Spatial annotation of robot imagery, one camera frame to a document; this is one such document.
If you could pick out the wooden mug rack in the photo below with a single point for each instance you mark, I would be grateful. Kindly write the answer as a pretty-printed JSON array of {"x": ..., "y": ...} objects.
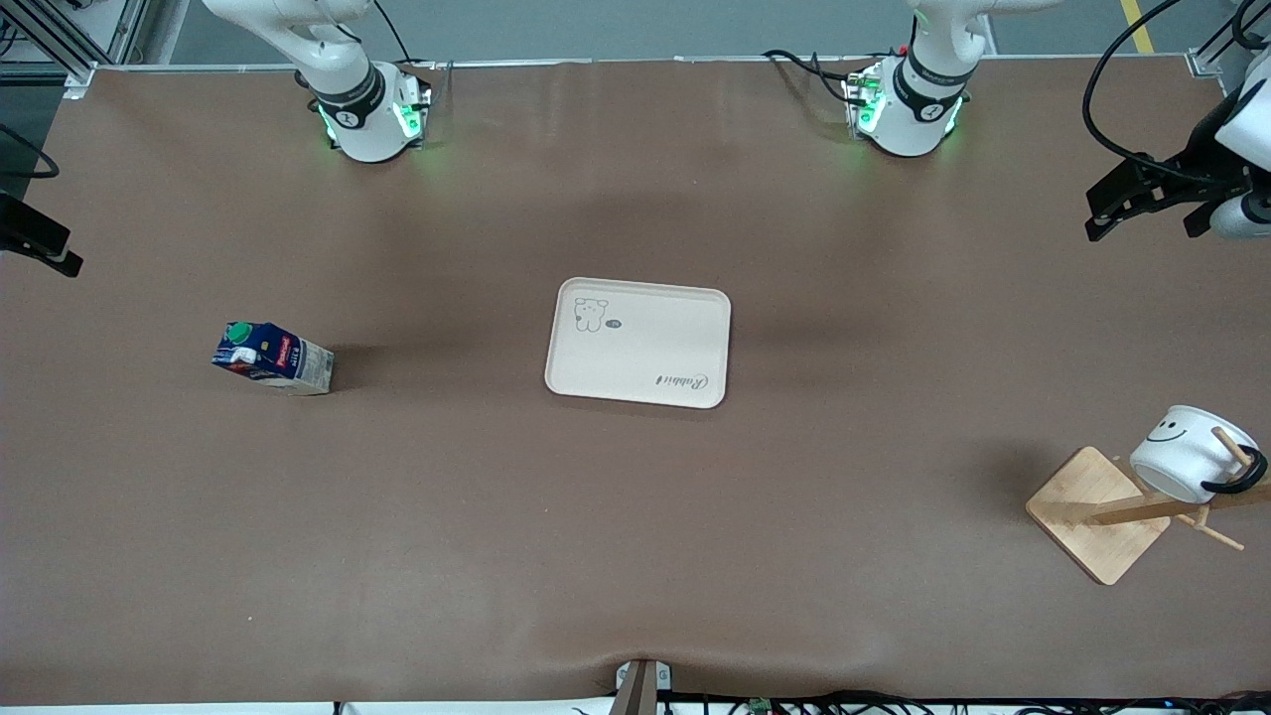
[{"x": 1092, "y": 516}]

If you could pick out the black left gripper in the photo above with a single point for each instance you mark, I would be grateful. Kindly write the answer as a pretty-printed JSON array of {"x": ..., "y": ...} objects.
[{"x": 1195, "y": 175}]

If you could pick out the blue milk carton green cap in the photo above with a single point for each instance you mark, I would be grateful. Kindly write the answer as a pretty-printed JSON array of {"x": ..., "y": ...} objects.
[{"x": 273, "y": 357}]

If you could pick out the aluminium camera mast profile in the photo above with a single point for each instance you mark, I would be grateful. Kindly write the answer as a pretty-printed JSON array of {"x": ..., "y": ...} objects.
[{"x": 642, "y": 687}]

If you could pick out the cream tray with rabbit print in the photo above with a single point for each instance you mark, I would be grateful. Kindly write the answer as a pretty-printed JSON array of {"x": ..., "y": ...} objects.
[{"x": 645, "y": 348}]

